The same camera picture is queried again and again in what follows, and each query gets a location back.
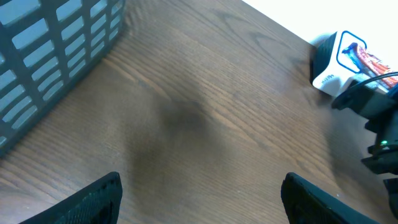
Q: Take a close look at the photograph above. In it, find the white barcode scanner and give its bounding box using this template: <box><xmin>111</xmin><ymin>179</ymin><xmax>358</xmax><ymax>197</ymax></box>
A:
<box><xmin>310</xmin><ymin>30</ymin><xmax>398</xmax><ymax>97</ymax></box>

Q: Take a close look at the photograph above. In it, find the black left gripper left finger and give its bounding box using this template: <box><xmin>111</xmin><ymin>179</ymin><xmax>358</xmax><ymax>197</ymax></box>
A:
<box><xmin>21</xmin><ymin>172</ymin><xmax>123</xmax><ymax>224</ymax></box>

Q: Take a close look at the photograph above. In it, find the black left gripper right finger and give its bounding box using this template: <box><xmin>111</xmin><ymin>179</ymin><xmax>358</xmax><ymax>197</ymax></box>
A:
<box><xmin>280</xmin><ymin>172</ymin><xmax>376</xmax><ymax>224</ymax></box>

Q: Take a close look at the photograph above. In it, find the black camera cable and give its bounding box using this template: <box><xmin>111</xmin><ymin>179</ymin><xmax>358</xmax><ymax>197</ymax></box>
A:
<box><xmin>338</xmin><ymin>71</ymin><xmax>398</xmax><ymax>97</ymax></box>

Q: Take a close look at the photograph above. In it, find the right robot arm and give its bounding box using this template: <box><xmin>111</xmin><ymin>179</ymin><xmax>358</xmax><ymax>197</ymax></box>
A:
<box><xmin>331</xmin><ymin>72</ymin><xmax>397</xmax><ymax>175</ymax></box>

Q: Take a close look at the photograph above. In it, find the red chocolate bar wrapper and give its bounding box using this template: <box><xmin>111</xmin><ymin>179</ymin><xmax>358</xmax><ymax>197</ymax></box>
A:
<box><xmin>356</xmin><ymin>45</ymin><xmax>397</xmax><ymax>89</ymax></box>

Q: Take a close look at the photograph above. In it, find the grey plastic shopping basket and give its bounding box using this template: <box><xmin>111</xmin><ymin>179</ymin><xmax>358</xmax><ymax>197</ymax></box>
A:
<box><xmin>1</xmin><ymin>0</ymin><xmax>126</xmax><ymax>154</ymax></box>

